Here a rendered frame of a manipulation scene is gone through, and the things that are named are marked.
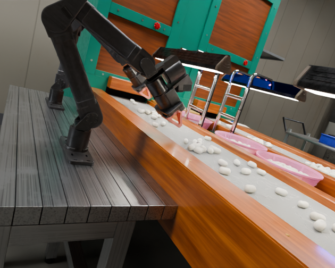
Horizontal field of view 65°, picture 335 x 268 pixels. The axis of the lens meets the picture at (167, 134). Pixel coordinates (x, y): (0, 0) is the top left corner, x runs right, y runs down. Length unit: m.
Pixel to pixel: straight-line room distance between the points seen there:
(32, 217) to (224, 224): 0.36
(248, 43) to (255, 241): 1.93
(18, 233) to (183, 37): 1.61
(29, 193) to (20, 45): 2.54
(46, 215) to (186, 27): 1.60
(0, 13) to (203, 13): 1.89
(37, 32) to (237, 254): 2.80
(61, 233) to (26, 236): 0.06
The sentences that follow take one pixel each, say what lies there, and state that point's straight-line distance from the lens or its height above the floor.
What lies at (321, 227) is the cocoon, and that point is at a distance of 0.68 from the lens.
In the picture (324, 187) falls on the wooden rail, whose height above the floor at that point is 0.72.
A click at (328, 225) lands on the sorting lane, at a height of 0.74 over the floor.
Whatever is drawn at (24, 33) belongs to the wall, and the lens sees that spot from 3.04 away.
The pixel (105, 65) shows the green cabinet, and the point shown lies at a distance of 1.71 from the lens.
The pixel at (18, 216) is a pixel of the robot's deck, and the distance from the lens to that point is 0.56.
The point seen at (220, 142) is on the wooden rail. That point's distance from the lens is 1.17.
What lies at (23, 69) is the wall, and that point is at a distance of 3.06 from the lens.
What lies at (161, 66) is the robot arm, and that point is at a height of 0.99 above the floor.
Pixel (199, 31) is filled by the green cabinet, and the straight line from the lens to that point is 1.98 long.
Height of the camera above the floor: 0.96
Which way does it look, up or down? 12 degrees down
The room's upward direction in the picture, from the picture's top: 17 degrees clockwise
